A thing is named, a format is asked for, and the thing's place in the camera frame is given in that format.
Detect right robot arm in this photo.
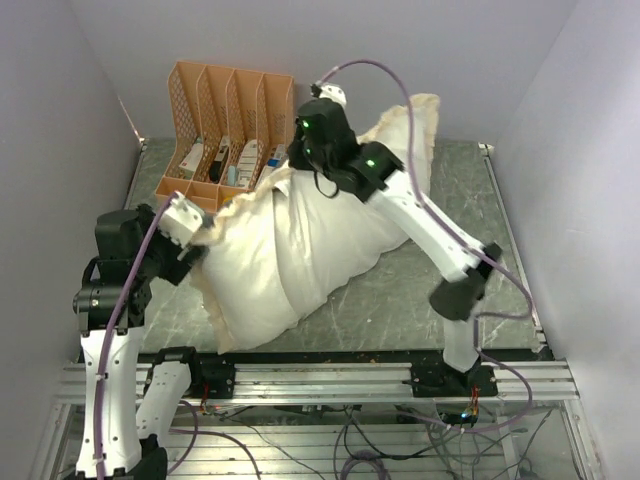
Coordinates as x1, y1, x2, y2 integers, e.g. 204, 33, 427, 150
288, 94, 502, 396

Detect black device in organizer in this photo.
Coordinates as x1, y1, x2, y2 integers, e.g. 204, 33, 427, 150
208, 135, 230, 183

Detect white box in organizer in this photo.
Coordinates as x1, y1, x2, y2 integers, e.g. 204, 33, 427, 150
179, 142, 204, 179

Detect blue white box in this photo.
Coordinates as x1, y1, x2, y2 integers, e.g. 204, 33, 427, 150
257, 144, 287, 184

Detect white striped box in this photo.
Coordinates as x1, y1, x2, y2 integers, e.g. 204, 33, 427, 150
235, 139, 263, 189

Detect orange plastic file organizer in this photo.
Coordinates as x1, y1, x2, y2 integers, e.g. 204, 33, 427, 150
155, 61, 295, 212

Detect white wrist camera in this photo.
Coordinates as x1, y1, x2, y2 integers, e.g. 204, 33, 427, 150
158, 192, 205, 248
310, 82, 347, 107

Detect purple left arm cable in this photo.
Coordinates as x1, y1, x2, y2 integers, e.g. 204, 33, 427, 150
94, 192, 184, 480

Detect grey pillowcase with cream ruffle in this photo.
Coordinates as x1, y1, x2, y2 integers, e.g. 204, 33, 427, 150
192, 92, 442, 354

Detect tangled floor cables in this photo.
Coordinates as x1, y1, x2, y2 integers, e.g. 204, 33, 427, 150
169, 399, 531, 480

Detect white pillow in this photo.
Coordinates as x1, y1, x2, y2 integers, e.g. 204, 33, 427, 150
192, 165, 408, 354

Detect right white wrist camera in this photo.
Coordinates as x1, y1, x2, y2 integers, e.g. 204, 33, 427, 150
310, 82, 347, 107

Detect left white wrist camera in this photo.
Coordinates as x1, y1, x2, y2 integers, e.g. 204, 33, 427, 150
158, 192, 205, 248

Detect aluminium mounting rail frame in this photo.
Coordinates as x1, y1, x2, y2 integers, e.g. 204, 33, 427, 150
44, 349, 600, 479

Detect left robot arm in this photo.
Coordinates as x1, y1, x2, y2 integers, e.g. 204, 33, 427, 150
69, 193, 206, 479

